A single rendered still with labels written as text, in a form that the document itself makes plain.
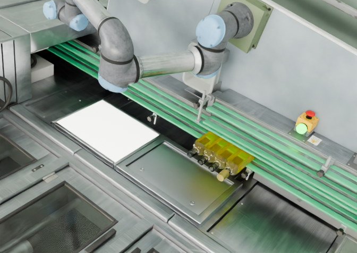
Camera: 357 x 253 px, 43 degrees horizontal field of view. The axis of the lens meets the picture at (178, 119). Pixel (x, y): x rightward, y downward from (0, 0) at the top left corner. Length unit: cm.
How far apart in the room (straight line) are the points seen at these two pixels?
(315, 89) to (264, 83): 24
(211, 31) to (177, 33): 53
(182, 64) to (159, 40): 60
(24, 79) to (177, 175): 92
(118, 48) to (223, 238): 86
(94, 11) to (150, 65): 28
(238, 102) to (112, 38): 75
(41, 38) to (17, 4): 35
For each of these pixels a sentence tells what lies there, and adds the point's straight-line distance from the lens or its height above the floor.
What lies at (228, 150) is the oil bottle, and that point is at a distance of 198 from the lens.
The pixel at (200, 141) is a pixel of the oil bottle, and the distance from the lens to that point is 198.
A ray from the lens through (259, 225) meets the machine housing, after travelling 197.
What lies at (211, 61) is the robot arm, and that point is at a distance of 183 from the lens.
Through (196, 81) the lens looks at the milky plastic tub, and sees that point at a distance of 223.
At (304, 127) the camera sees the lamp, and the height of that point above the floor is 85.
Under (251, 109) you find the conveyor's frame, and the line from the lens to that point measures 206.
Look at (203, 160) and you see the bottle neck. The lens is 192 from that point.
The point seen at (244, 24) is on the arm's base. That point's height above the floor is 89.
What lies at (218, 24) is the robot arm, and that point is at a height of 104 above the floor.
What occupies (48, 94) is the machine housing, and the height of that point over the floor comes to 115.
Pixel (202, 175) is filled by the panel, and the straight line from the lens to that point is 206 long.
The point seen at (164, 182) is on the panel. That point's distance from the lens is 198.
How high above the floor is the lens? 248
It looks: 45 degrees down
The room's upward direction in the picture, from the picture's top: 122 degrees counter-clockwise
